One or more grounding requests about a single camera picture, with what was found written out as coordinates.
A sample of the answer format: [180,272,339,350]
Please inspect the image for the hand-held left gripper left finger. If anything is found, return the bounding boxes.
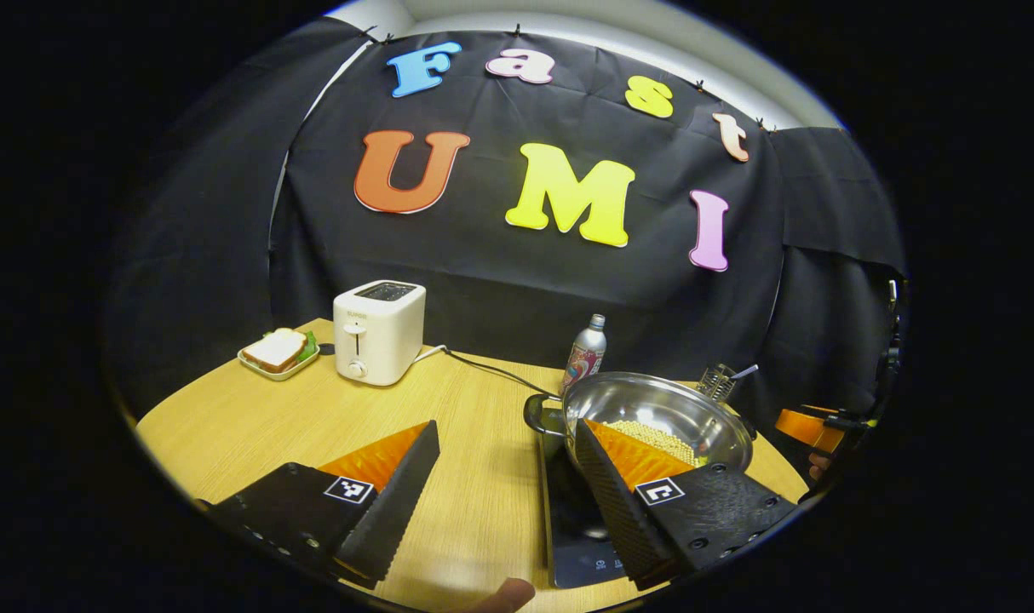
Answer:
[202,419,442,591]

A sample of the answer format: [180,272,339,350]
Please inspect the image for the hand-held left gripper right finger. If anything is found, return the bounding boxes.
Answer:
[572,417,800,591]

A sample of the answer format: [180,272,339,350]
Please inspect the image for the black induction cooktop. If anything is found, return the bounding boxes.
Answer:
[536,409,654,590]

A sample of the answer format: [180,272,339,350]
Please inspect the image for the stainless steel pot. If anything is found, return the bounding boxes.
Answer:
[523,371,756,478]

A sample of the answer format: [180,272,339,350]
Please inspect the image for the pile of soybeans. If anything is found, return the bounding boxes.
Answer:
[602,419,702,467]

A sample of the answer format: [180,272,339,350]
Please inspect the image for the silver and pink drink bottle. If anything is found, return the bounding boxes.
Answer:
[560,313,608,397]

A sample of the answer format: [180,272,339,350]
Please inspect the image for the white toaster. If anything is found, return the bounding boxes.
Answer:
[333,280,427,387]

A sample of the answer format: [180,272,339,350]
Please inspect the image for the sandwich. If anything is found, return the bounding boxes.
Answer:
[243,328,318,374]

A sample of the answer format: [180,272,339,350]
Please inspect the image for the metal wire basket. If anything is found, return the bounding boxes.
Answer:
[697,364,739,403]

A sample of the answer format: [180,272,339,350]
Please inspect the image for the black power cable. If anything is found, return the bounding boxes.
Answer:
[443,347,560,399]

